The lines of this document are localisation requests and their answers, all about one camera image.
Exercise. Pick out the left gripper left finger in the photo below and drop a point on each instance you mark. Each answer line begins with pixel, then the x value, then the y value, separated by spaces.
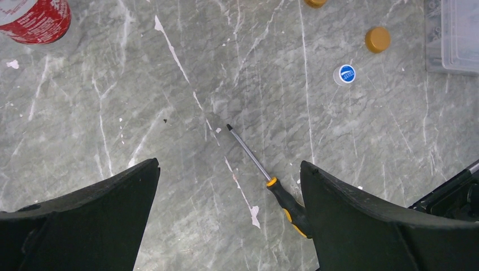
pixel 98 227

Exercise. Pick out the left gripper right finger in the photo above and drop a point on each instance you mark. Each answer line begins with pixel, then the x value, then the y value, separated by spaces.
pixel 355 230

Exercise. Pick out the clear red-label bottle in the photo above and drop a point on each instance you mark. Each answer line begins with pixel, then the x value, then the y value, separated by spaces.
pixel 44 25

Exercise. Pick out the orange bottle cap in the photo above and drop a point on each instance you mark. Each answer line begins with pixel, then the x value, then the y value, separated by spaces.
pixel 315 3
pixel 377 39

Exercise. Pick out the white blue bottle cap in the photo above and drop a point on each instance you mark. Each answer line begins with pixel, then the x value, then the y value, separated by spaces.
pixel 344 75

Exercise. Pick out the black yellow screwdriver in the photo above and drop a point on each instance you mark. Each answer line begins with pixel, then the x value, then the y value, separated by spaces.
pixel 294 211

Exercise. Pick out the clear plastic box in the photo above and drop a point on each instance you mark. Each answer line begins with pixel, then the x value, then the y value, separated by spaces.
pixel 451 37

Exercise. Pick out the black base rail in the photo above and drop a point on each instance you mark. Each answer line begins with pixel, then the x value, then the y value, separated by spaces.
pixel 456 199

